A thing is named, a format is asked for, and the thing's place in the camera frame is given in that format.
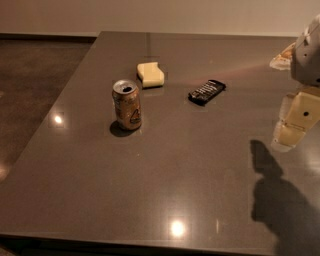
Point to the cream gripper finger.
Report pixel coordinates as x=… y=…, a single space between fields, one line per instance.
x=299 y=112
x=283 y=60

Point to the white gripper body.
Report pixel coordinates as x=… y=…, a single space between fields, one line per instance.
x=307 y=61

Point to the orange soda can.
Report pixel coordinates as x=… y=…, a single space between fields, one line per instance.
x=126 y=99

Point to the black snack bar wrapper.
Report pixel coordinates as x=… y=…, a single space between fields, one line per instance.
x=206 y=92

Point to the yellow sponge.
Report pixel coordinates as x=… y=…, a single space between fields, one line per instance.
x=150 y=74

